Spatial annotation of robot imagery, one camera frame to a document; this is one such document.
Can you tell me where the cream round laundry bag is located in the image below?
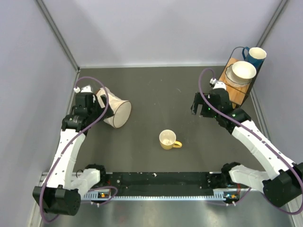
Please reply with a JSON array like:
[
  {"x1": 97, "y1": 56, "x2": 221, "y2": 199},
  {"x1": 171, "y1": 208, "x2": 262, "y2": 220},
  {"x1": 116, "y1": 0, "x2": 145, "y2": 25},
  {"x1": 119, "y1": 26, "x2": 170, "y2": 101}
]
[{"x1": 101, "y1": 88, "x2": 132, "y2": 128}]

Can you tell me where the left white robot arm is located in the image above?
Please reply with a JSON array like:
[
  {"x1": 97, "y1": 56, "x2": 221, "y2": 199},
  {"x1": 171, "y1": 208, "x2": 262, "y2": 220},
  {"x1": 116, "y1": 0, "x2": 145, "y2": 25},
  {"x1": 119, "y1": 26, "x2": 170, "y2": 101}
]
[{"x1": 33, "y1": 86, "x2": 113, "y2": 223}]

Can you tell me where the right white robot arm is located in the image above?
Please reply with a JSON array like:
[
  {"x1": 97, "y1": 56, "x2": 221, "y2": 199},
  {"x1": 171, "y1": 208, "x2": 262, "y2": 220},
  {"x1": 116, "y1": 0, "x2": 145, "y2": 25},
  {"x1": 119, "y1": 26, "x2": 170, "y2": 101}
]
[{"x1": 191, "y1": 82, "x2": 303, "y2": 207}]

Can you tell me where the white scalloped plate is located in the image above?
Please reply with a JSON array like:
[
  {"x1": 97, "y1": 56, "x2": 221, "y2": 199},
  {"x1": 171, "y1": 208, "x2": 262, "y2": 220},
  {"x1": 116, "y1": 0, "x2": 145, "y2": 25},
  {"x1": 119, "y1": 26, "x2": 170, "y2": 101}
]
[{"x1": 225, "y1": 64, "x2": 252, "y2": 88}]

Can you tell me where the white bowl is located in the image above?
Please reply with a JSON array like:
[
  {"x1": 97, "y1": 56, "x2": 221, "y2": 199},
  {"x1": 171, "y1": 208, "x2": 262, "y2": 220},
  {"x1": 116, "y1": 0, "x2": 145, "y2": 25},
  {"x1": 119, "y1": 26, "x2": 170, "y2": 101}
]
[{"x1": 232, "y1": 61, "x2": 257, "y2": 83}]

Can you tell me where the yellow mug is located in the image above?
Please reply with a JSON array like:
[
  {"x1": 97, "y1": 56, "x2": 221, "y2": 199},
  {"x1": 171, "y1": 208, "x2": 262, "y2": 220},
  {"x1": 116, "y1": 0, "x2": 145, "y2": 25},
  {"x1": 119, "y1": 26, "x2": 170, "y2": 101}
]
[{"x1": 159, "y1": 130, "x2": 182, "y2": 150}]

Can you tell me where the blue mug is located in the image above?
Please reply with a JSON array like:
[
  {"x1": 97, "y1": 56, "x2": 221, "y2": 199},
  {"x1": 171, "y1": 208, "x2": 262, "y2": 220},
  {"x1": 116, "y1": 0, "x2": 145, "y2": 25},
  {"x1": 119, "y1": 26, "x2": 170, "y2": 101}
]
[{"x1": 242, "y1": 47, "x2": 267, "y2": 70}]

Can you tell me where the black wire wooden rack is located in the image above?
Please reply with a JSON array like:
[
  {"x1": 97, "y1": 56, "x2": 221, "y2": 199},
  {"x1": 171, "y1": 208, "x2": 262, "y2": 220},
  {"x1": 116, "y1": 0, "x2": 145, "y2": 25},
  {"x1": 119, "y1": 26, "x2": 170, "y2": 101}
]
[{"x1": 219, "y1": 46, "x2": 260, "y2": 109}]

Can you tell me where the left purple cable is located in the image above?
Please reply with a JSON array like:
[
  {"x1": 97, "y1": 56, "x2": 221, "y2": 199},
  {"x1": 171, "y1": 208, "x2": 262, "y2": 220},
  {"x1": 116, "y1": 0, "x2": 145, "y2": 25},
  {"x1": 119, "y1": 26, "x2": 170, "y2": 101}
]
[{"x1": 39, "y1": 76, "x2": 119, "y2": 224}]

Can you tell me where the purple cable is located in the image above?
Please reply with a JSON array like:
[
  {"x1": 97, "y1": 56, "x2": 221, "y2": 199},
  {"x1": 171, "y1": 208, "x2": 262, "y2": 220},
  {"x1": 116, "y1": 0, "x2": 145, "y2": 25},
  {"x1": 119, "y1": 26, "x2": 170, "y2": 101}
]
[
  {"x1": 198, "y1": 68, "x2": 303, "y2": 216},
  {"x1": 39, "y1": 76, "x2": 119, "y2": 224}
]

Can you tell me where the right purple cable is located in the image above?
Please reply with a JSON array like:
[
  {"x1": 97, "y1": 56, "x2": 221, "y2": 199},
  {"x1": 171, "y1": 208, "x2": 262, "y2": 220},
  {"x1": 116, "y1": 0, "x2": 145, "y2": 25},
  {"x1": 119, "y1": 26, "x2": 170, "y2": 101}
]
[{"x1": 198, "y1": 68, "x2": 303, "y2": 216}]

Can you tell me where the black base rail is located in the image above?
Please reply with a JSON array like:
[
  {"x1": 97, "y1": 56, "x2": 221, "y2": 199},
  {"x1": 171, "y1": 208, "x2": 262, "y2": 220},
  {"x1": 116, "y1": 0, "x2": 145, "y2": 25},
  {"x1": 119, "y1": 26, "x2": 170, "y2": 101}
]
[{"x1": 80, "y1": 171, "x2": 251, "y2": 192}]

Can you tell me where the grey slotted cable duct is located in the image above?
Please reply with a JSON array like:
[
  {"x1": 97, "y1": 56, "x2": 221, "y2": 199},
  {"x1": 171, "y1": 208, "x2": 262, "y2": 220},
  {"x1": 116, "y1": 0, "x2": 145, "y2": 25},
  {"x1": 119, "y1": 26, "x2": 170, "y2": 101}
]
[{"x1": 82, "y1": 189, "x2": 240, "y2": 201}]

